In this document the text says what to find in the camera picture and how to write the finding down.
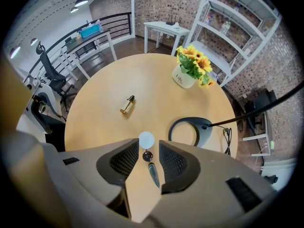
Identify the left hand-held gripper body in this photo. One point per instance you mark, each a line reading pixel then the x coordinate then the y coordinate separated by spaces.
pixel 31 127

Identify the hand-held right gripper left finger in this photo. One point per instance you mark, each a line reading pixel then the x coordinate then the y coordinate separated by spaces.
pixel 95 170

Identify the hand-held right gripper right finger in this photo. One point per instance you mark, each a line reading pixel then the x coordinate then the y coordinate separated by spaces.
pixel 209 186

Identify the black cosmetic tube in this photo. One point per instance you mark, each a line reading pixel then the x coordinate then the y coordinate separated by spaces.
pixel 154 174

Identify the black mesh office chair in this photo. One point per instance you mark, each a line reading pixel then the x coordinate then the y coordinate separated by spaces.
pixel 55 79

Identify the black desk lamp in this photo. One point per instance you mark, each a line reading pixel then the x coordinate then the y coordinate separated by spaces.
pixel 204 125

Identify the small green object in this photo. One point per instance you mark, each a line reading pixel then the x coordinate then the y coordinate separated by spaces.
pixel 272 145

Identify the dome pendant lamp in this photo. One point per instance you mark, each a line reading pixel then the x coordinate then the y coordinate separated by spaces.
pixel 34 41
pixel 74 10
pixel 15 52
pixel 81 2

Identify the small white table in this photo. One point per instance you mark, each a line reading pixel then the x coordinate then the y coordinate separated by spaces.
pixel 267 127

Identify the sunflowers in white pot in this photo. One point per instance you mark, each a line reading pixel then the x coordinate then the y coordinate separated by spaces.
pixel 185 77

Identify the blue box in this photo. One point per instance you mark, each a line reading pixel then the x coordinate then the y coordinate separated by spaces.
pixel 90 31

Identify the white metal shelf unit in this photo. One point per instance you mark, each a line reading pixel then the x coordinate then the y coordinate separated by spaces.
pixel 206 47

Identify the black metal railing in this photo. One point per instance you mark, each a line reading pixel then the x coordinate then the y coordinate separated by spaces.
pixel 130 24

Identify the white side table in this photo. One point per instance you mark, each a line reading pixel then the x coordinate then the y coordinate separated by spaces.
pixel 164 27

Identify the clear plastic bottle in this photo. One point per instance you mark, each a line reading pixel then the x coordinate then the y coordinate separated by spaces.
pixel 222 28
pixel 227 27

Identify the white crumpled tissue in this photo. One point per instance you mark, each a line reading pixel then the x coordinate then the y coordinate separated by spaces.
pixel 176 26

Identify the black router with antennas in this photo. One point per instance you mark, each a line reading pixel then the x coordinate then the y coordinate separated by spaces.
pixel 169 22

